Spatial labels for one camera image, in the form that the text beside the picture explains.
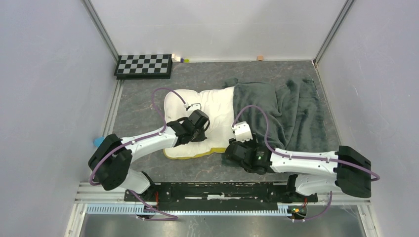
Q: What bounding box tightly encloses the black white checkerboard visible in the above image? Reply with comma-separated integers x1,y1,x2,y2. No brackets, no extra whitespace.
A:
114,54,172,79

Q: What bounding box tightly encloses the light blue cable comb strip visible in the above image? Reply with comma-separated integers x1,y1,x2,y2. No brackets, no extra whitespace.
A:
86,204,291,217

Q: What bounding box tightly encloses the white pillow with yellow edge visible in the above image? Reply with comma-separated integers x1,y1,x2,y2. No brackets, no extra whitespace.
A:
164,87,235,159

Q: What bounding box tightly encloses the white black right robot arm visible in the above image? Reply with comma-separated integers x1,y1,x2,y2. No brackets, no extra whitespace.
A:
225,139,378,201

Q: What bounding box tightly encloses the small cream toy block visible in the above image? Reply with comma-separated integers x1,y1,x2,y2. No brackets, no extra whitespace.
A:
171,53,190,63

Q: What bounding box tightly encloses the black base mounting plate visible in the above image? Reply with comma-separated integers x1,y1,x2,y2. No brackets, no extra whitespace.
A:
140,181,318,211

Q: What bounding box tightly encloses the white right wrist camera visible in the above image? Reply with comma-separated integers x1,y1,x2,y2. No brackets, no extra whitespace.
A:
232,121,253,142

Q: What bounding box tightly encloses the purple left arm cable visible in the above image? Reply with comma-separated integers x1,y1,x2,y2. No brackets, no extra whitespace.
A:
89,87,191,222

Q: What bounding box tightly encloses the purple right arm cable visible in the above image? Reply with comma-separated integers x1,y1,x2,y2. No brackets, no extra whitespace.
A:
231,104,381,223

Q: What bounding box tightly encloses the blue clip on wall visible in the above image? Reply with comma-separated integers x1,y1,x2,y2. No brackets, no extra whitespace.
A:
93,137,104,148

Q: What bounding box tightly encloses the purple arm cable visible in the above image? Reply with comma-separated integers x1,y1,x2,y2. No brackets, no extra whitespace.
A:
89,87,191,222
231,104,381,223

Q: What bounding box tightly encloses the zebra striped pillowcase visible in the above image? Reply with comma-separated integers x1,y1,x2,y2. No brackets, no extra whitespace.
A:
224,78,330,152

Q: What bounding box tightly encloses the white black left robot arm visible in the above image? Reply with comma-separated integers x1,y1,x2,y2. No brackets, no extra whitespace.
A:
88,110,210,201

